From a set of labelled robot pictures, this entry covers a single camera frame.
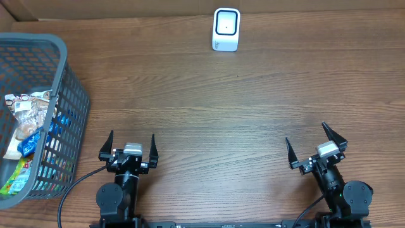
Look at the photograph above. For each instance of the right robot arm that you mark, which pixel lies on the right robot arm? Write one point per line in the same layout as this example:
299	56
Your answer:
341	204

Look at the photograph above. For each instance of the grey plastic shopping basket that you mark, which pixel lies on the grey plastic shopping basket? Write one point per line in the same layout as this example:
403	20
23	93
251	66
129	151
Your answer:
35	63

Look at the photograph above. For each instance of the cookie bag brown white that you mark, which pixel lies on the cookie bag brown white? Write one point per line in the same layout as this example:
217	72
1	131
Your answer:
30	111

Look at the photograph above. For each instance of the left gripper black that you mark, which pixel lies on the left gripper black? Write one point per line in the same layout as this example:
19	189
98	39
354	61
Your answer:
105	152

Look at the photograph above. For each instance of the green Haribo candy bag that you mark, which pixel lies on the green Haribo candy bag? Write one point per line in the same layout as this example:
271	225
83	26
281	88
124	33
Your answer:
19	177

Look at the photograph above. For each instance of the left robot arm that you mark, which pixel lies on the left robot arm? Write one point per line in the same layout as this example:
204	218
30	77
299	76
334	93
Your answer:
117	200

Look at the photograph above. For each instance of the blue snack wrapper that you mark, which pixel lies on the blue snack wrapper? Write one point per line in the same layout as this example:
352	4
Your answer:
28	146

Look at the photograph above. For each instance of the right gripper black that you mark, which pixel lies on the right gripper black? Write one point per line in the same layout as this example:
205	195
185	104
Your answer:
304	165

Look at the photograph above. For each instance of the white barcode scanner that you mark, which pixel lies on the white barcode scanner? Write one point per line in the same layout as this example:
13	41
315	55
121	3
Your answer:
226	29

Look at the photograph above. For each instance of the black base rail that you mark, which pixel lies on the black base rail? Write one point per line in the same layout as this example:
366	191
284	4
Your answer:
169	224

